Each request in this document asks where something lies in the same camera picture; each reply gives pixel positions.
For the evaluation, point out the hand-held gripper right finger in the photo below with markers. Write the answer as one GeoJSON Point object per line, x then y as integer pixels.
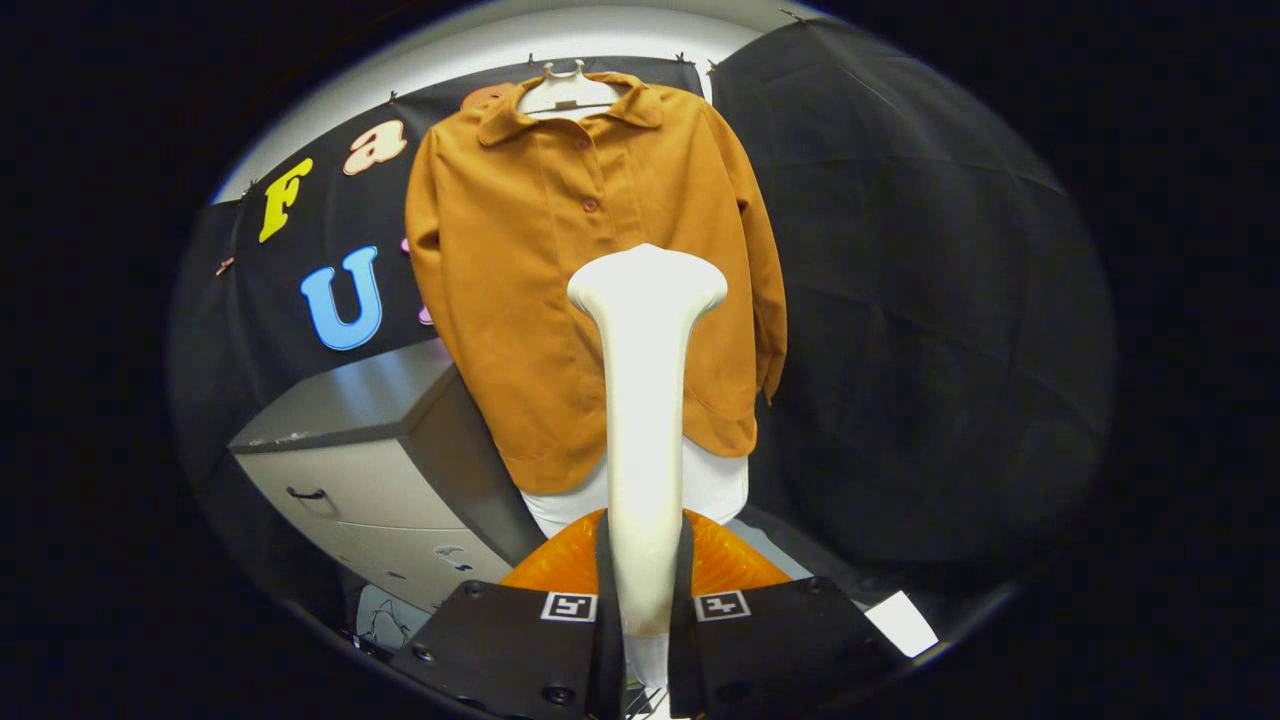
{"type": "Point", "coordinates": [780, 640]}

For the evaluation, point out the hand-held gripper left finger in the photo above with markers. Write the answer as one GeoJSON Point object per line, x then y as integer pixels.
{"type": "Point", "coordinates": [520, 640]}

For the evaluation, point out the white garment steamer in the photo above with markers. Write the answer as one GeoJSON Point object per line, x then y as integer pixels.
{"type": "Point", "coordinates": [645, 400]}

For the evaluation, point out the orange button-up shirt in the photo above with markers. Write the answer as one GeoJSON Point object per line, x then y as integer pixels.
{"type": "Point", "coordinates": [510, 300]}

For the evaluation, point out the white clothes hanger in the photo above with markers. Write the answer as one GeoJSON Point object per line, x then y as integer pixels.
{"type": "Point", "coordinates": [565, 95]}

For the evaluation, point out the grey drawer cabinet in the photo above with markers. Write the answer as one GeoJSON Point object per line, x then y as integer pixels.
{"type": "Point", "coordinates": [340, 490]}

